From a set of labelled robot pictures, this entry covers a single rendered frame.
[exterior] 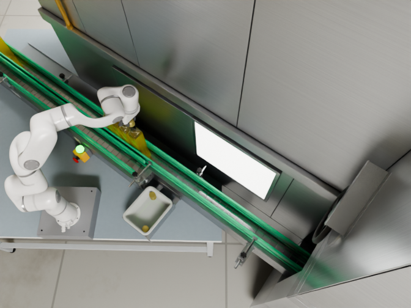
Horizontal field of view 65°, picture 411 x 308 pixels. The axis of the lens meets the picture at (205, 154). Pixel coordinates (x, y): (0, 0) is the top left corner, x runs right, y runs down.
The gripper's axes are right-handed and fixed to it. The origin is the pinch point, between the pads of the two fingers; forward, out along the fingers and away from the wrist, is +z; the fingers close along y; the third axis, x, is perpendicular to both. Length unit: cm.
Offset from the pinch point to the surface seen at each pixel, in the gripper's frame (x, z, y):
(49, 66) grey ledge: -76, 53, -10
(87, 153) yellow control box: -16.1, 43.2, 18.2
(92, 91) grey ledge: -41, 43, -12
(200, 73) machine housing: 19, -47, -15
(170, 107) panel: 12.9, -15.1, -11.7
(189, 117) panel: 22.9, -20.3, -11.7
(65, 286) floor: 19, 118, 89
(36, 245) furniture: -14, 106, 80
